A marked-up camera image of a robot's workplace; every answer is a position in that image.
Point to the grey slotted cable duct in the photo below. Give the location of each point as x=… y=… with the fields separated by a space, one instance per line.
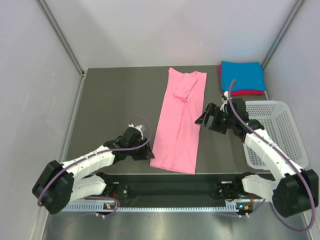
x=106 y=206

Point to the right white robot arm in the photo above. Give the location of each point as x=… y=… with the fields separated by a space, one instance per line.
x=294 y=190

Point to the white perforated plastic basket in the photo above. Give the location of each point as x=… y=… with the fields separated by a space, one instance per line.
x=278 y=121

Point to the aluminium frame post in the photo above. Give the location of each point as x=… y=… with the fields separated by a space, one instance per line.
x=60 y=35
x=293 y=13

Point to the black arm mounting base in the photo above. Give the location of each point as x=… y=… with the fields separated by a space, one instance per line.
x=172 y=190

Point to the pink t shirt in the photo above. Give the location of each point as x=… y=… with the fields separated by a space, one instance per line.
x=176 y=142

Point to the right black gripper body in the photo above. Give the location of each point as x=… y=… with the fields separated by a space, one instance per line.
x=224 y=121

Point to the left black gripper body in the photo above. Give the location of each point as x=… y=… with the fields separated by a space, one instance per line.
x=138 y=154

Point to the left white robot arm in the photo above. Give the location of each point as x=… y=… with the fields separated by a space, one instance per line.
x=62 y=183

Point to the blue folded t shirt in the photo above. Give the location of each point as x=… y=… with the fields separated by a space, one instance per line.
x=248 y=75

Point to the left aluminium frame post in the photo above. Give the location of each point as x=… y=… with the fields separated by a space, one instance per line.
x=60 y=35

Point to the right aluminium frame post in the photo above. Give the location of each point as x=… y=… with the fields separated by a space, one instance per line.
x=293 y=13

